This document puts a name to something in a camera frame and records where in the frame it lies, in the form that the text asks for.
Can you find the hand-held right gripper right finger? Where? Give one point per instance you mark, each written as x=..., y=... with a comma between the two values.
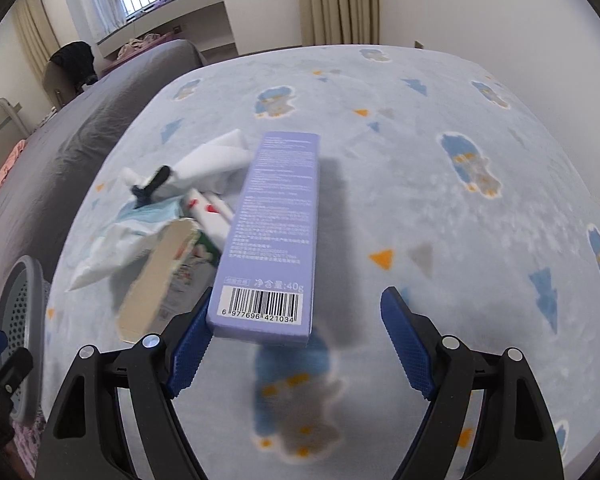
x=410, y=350

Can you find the light blue printed blanket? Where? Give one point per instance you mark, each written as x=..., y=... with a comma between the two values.
x=430, y=210

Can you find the pile of clothes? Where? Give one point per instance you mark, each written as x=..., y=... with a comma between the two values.
x=140, y=46

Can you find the bed with grey sheet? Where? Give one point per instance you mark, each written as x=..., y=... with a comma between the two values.
x=55, y=160

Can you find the purple cardboard box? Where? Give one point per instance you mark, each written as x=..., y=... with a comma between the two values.
x=275, y=220

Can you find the beige curtain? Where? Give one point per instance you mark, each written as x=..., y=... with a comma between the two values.
x=35, y=20
x=340, y=2

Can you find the chair with black garment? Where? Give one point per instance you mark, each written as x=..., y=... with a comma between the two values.
x=72, y=67

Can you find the white sheer curtain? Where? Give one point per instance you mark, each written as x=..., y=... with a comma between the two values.
x=87, y=0

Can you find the torn cardboard carton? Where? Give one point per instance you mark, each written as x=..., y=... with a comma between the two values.
x=150, y=280

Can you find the grey perforated wastebasket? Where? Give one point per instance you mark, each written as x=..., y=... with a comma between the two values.
x=22, y=310

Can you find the white cloth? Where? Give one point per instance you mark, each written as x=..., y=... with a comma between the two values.
x=215, y=157

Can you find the pink plastic basin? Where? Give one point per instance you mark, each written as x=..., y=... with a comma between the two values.
x=130, y=62

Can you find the white red tube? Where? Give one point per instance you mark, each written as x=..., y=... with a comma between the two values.
x=207, y=210

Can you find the pink pillow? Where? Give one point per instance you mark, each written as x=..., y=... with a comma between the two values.
x=5, y=170

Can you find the blue white wipes packet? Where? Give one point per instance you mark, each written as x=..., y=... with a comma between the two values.
x=115, y=245

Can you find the person's purple fleece left leg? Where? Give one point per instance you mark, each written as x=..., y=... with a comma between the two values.
x=30, y=450

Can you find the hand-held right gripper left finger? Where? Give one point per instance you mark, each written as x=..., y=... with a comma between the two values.
x=190, y=357

